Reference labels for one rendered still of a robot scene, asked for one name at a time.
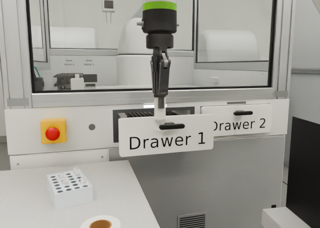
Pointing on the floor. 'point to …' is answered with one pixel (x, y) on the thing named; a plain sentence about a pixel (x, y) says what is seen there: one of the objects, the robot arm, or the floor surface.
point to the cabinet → (195, 180)
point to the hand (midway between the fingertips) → (159, 108)
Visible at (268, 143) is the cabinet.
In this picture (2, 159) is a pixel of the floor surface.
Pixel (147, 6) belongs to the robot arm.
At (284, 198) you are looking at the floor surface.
